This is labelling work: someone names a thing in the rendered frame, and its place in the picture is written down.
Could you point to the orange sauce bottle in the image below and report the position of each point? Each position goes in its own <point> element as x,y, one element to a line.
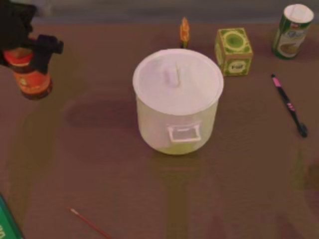
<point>32,78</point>

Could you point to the white plastic pot lid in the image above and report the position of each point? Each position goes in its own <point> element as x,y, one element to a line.
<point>178,79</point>

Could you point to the green square tea box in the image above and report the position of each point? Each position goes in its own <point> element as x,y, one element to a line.
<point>234,51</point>

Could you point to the green white cylindrical can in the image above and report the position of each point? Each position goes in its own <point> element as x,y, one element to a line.
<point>290,37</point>

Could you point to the orange toy carrot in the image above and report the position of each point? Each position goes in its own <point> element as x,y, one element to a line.
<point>184,31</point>

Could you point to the white plastic kitchen pot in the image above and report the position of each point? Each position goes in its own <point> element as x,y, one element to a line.
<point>178,132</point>

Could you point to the black pink toothbrush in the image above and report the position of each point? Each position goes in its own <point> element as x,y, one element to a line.
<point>289,104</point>

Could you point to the thin red stick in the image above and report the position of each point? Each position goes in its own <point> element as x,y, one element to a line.
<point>89,222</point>

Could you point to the green flat box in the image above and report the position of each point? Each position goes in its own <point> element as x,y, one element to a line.
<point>7,221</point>

